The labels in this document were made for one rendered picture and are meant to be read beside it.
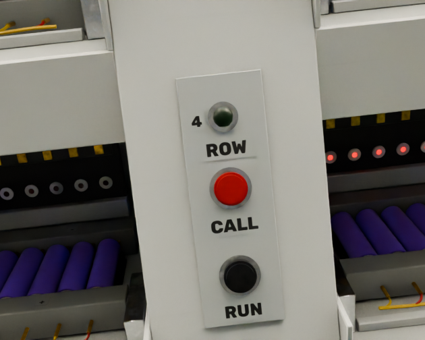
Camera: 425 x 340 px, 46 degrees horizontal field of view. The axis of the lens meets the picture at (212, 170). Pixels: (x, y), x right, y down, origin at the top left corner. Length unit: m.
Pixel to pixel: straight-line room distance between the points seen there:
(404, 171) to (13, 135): 0.31
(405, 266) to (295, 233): 0.11
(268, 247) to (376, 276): 0.11
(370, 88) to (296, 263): 0.09
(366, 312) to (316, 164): 0.13
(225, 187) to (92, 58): 0.09
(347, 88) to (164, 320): 0.15
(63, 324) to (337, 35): 0.24
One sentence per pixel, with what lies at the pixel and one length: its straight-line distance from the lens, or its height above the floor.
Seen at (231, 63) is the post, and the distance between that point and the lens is 0.24.
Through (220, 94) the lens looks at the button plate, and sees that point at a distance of 0.23.
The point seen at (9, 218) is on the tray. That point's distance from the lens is 0.45.
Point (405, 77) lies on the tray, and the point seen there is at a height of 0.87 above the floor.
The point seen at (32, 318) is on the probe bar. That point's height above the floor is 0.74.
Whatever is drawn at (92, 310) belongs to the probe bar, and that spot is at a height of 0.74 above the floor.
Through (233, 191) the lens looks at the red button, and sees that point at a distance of 0.23.
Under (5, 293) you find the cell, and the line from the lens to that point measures 0.38.
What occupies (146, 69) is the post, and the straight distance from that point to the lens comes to 0.24.
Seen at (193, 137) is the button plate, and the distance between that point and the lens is 0.23.
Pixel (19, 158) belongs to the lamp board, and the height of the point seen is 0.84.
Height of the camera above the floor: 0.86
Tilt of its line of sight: 7 degrees down
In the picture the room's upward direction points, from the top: 6 degrees counter-clockwise
